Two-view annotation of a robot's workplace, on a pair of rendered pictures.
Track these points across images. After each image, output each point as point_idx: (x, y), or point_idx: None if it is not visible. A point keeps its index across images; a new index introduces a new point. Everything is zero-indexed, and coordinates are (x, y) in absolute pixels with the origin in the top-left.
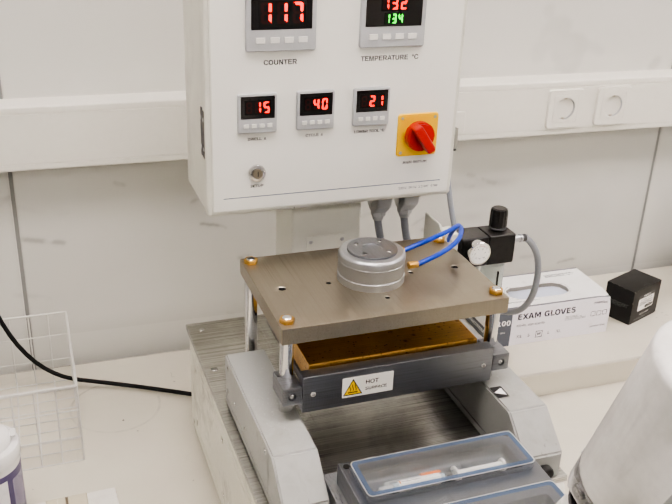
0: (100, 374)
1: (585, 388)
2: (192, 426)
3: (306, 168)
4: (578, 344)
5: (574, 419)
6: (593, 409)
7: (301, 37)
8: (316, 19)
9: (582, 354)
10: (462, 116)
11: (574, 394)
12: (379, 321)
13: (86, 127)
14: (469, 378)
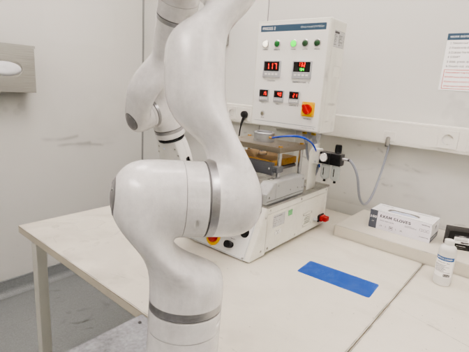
0: None
1: (391, 253)
2: None
3: (275, 114)
4: (405, 239)
5: (366, 253)
6: (380, 256)
7: (275, 73)
8: (280, 68)
9: (399, 240)
10: (393, 133)
11: (383, 252)
12: (243, 143)
13: None
14: (264, 172)
